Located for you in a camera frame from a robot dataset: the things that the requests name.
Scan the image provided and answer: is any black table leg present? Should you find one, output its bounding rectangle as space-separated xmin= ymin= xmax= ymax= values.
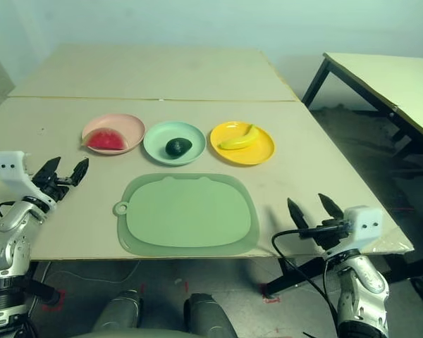
xmin=27 ymin=270 xmax=63 ymax=306
xmin=264 ymin=253 xmax=423 ymax=296

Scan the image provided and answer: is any red watermelon slice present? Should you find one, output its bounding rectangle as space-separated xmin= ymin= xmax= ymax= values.
xmin=80 ymin=128 xmax=130 ymax=151

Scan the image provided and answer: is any grey robot right foot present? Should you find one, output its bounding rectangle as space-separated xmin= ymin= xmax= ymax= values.
xmin=183 ymin=292 xmax=237 ymax=338

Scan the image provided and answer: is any dark green avocado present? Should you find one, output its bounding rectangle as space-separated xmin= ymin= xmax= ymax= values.
xmin=165 ymin=137 xmax=193 ymax=157

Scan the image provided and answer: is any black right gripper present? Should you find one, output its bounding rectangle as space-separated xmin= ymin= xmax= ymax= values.
xmin=287 ymin=192 xmax=353 ymax=253

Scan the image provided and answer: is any mint green round plate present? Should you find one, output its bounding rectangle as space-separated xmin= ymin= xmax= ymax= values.
xmin=142 ymin=120 xmax=207 ymax=167

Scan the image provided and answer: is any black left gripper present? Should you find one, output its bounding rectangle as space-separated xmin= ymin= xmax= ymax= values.
xmin=31 ymin=156 xmax=90 ymax=204

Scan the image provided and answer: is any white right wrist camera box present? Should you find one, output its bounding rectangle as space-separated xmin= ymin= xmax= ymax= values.
xmin=343 ymin=206 xmax=384 ymax=251

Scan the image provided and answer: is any beige side table black frame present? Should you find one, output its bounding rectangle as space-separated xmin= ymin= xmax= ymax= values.
xmin=301 ymin=52 xmax=423 ymax=170

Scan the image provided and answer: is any yellow round plate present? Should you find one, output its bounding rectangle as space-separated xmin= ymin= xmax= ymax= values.
xmin=209 ymin=121 xmax=276 ymax=166

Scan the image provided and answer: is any pink round plate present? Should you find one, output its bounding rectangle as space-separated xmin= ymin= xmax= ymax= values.
xmin=81 ymin=113 xmax=145 ymax=155

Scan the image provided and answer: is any green cutting board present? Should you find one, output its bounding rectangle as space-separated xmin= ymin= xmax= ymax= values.
xmin=112 ymin=172 xmax=261 ymax=256

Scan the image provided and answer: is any yellow banana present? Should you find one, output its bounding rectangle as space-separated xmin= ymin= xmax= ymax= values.
xmin=216 ymin=123 xmax=261 ymax=150

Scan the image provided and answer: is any grey robot foot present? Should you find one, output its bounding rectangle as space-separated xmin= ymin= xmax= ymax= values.
xmin=183 ymin=292 xmax=237 ymax=338
xmin=91 ymin=289 xmax=144 ymax=334

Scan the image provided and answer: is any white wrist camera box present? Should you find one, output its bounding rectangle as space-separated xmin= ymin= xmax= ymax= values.
xmin=343 ymin=206 xmax=384 ymax=251
xmin=0 ymin=150 xmax=57 ymax=212

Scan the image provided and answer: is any grey robot left foot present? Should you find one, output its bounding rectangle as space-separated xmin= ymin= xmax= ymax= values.
xmin=91 ymin=289 xmax=144 ymax=334

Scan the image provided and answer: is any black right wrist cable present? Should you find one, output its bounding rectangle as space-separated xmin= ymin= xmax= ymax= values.
xmin=271 ymin=225 xmax=346 ymax=338

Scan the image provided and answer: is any clear plastic film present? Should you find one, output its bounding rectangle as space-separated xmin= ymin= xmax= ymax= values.
xmin=372 ymin=227 xmax=415 ymax=254

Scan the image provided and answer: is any thin white floor cable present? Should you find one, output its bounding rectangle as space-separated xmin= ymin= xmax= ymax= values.
xmin=45 ymin=262 xmax=140 ymax=284

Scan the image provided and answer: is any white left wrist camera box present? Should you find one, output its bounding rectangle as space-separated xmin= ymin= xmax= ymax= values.
xmin=0 ymin=150 xmax=57 ymax=212

